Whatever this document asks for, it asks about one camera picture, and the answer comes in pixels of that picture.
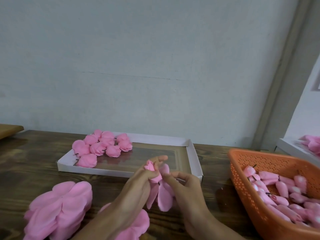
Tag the person's left hand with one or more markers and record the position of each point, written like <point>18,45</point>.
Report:
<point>135,190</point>

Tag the person's right hand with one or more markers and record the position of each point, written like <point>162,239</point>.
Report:
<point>190,197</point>

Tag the stack of pink petals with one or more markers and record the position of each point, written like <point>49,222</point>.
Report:
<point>57,210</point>
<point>139,226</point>

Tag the white shallow tray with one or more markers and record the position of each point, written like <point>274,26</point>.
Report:
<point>165,156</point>

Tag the pink petal flower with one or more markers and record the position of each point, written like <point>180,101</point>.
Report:
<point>107,139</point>

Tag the group of finished pink roses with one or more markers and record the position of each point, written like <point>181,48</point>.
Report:
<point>80,147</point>

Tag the pink rose buds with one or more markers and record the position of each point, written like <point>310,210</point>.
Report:
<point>282,190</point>

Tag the pile of pink petals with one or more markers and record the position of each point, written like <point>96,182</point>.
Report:
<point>312,143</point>

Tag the person's right forearm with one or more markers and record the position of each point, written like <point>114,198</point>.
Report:
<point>212,232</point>

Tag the person's left forearm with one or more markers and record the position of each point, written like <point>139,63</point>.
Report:
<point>102,226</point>

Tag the orange plastic basket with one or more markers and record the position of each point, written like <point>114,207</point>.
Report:
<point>242,195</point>

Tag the grey door frame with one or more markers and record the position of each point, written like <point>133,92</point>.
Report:
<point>284,70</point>

